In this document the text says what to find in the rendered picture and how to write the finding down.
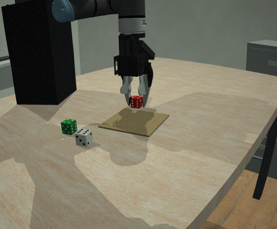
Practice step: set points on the green die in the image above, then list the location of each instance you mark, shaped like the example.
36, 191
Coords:
69, 126

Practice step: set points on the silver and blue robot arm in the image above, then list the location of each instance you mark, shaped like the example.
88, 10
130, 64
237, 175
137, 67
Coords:
131, 15

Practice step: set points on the white die with black pips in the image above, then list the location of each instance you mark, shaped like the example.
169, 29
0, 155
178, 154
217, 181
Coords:
83, 137

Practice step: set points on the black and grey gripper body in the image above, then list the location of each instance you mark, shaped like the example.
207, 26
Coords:
132, 61

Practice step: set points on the red die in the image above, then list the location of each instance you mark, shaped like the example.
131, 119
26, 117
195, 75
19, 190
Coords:
136, 102

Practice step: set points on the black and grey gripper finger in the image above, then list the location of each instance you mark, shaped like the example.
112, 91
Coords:
126, 88
145, 82

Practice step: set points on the tan flat mat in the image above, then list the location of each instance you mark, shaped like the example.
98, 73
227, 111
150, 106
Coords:
135, 122

